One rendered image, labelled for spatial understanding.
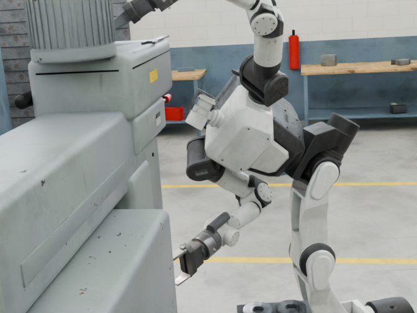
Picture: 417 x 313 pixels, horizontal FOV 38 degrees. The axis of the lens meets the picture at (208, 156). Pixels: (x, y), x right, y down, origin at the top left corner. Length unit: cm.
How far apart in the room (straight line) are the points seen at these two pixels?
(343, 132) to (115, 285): 134
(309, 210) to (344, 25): 707
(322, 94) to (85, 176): 817
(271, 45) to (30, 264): 112
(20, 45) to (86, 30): 871
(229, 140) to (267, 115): 15
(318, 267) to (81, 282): 136
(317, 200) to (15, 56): 832
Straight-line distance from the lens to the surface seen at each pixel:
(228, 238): 210
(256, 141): 202
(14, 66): 1017
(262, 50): 187
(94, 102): 147
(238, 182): 227
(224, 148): 204
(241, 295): 420
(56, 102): 150
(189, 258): 201
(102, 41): 139
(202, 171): 218
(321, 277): 231
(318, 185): 218
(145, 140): 158
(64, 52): 137
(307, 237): 228
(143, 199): 155
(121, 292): 103
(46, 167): 104
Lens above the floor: 203
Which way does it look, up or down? 16 degrees down
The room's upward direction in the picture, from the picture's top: 4 degrees counter-clockwise
